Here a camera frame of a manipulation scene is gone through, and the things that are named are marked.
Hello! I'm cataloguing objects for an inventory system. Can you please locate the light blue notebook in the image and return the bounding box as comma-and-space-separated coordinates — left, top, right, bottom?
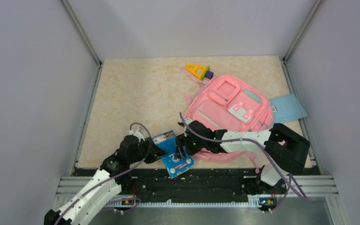
270, 93, 308, 124

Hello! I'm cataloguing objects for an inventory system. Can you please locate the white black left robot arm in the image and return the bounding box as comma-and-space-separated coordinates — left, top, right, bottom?
44, 135, 167, 225

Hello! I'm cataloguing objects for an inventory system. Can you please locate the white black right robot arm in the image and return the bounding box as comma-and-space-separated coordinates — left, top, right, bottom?
178, 118, 310, 193

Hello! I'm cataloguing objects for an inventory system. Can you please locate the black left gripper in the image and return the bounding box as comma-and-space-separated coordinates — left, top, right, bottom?
128, 136, 168, 164

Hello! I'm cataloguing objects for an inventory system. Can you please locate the yellow green purple toy block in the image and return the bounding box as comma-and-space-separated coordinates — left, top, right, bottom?
185, 64, 214, 81

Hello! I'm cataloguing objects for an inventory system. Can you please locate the aluminium frame rail right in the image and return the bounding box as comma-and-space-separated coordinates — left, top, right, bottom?
281, 0, 327, 174

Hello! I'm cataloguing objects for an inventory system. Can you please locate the blue children book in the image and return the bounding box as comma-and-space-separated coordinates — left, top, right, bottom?
153, 131, 195, 179

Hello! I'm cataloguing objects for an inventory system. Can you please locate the aluminium frame rail left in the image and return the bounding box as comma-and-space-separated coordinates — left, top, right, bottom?
55, 0, 103, 175

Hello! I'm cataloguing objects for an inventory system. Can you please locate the aluminium frame rail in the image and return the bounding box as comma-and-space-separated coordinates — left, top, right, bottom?
281, 0, 327, 174
55, 0, 103, 175

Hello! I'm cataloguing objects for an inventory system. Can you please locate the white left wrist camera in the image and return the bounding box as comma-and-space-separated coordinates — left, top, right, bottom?
129, 127, 145, 142

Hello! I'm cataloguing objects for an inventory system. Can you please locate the pink student backpack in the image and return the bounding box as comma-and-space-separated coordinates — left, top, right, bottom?
180, 67, 275, 174

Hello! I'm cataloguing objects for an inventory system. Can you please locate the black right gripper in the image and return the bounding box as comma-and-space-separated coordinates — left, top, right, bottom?
174, 132, 207, 159

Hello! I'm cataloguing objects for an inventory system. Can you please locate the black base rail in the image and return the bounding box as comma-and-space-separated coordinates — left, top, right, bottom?
73, 167, 320, 204

